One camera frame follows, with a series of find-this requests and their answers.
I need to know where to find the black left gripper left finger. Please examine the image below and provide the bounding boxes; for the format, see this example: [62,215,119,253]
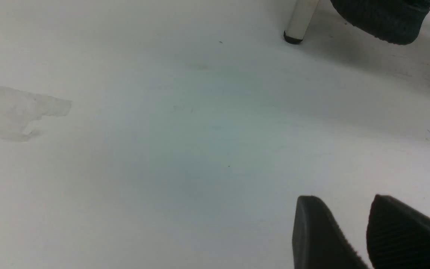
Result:
[292,195,369,269]

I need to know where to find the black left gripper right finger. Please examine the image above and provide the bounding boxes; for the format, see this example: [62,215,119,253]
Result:
[366,194,430,269]

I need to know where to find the silver metal shoe rack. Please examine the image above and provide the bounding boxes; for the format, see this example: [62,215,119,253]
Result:
[283,0,430,44]

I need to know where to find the left black knit sneaker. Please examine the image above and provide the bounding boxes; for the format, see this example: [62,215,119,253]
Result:
[331,0,430,45]

